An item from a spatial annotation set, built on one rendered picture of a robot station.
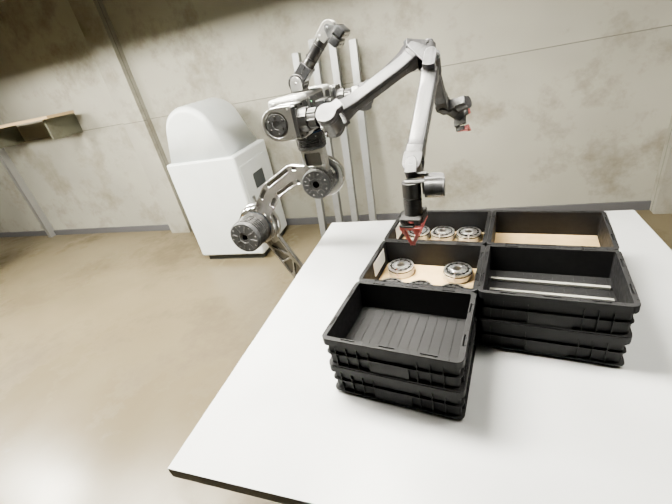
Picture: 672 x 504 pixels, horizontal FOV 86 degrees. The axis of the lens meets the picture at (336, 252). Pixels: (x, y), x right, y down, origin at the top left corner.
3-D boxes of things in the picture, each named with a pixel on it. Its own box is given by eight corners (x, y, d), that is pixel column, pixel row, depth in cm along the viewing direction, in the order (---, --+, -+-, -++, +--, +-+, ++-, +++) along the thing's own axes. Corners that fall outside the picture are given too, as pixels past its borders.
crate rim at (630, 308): (477, 298, 112) (477, 291, 111) (486, 249, 135) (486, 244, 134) (641, 314, 94) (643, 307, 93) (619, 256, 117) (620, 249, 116)
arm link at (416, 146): (425, 71, 128) (422, 47, 118) (442, 70, 125) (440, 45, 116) (404, 182, 118) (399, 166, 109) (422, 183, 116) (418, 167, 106)
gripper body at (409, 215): (427, 211, 118) (426, 190, 115) (420, 225, 111) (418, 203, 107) (407, 211, 121) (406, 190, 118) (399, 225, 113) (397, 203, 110)
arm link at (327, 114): (422, 52, 130) (418, 29, 121) (445, 74, 124) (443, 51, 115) (321, 128, 135) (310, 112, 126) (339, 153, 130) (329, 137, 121)
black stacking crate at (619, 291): (477, 321, 117) (477, 293, 111) (486, 271, 139) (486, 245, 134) (632, 341, 99) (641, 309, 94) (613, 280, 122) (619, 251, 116)
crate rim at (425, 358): (321, 344, 107) (319, 338, 106) (357, 285, 130) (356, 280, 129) (463, 371, 89) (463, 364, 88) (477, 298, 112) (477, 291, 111)
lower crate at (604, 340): (477, 347, 122) (477, 319, 116) (485, 294, 145) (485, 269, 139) (625, 370, 104) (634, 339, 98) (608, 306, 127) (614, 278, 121)
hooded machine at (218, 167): (291, 230, 412) (253, 89, 341) (269, 259, 359) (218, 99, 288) (234, 233, 435) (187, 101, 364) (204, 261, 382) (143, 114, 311)
